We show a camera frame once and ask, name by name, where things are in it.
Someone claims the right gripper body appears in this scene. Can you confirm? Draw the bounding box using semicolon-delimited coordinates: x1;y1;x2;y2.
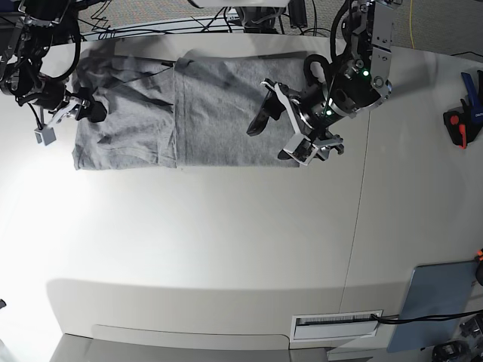
17;82;91;127

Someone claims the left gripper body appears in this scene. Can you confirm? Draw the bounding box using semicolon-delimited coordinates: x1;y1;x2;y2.
260;78;345;161

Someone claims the grey T-shirt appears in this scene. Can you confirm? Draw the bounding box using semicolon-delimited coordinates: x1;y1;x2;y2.
72;54;304;170

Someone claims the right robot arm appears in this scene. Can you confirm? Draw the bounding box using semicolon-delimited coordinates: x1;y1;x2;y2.
1;1;107;130

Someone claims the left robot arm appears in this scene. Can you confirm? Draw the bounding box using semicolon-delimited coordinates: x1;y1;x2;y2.
247;0;401;165

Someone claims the black orange clamp tool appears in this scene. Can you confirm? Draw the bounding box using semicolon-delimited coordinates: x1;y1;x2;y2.
443;99;482;149

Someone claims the blue bar clamp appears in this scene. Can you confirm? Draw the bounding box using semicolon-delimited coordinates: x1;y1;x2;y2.
461;70;482;109

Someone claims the blue-grey flat board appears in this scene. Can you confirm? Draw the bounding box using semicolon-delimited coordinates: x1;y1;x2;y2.
386;261;477;353

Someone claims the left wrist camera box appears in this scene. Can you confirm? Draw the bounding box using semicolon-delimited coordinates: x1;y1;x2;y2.
284;134;319;166

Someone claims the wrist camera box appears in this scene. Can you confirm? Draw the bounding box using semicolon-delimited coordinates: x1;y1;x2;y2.
34;127;57;146
284;134;319;166

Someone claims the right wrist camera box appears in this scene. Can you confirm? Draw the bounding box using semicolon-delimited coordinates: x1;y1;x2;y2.
34;127;57;146

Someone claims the black cable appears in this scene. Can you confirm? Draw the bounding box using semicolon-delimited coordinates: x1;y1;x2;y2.
371;311;483;326

